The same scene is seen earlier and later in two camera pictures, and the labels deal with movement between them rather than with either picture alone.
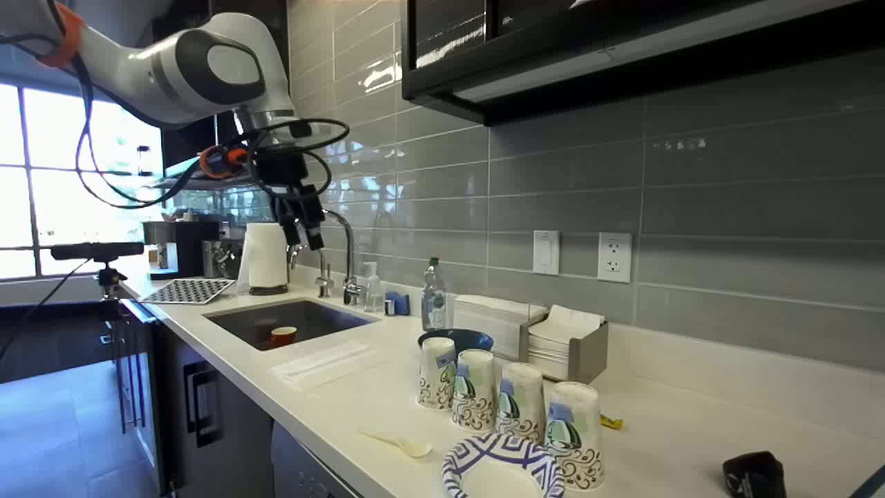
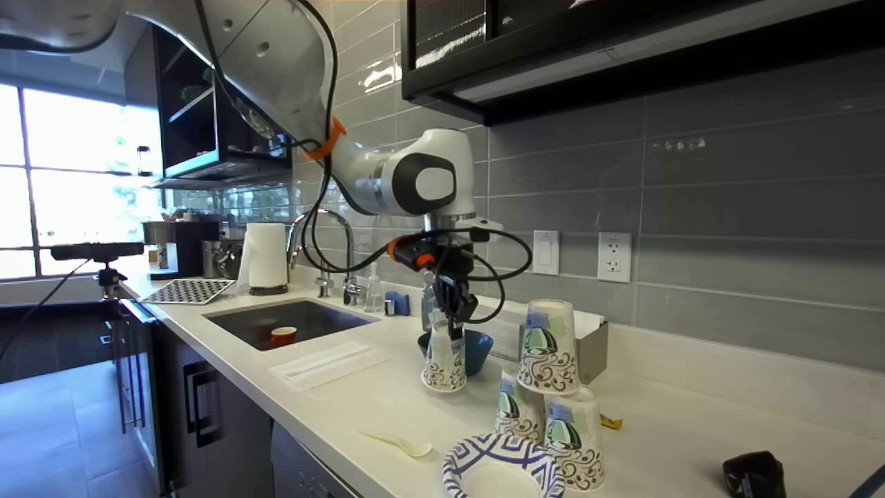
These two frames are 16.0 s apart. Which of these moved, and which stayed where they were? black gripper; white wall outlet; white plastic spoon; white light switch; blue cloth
Moved: black gripper
Stayed: blue cloth; white wall outlet; white light switch; white plastic spoon
